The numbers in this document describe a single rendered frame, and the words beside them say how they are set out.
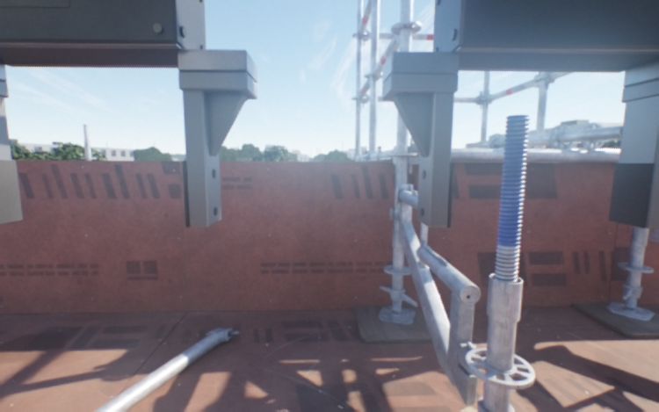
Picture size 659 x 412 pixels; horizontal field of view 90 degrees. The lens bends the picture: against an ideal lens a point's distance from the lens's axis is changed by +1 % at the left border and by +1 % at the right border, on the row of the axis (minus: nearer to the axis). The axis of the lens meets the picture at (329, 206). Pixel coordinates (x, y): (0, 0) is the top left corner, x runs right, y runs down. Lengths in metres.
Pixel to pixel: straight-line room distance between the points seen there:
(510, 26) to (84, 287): 1.87
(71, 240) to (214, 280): 0.66
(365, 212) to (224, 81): 1.36
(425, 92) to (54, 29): 0.20
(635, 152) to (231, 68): 0.26
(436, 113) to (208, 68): 0.13
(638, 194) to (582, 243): 1.73
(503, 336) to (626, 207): 0.49
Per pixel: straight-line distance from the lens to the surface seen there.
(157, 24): 0.22
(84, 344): 1.66
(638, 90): 0.30
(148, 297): 1.80
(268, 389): 1.18
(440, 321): 1.05
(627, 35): 0.26
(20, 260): 2.05
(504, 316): 0.73
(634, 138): 0.29
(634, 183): 0.29
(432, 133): 0.21
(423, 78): 0.21
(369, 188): 1.53
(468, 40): 0.21
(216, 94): 0.22
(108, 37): 0.23
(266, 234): 1.55
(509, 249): 0.70
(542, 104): 2.58
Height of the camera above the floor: 0.69
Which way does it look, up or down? 7 degrees down
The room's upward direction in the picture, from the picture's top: straight up
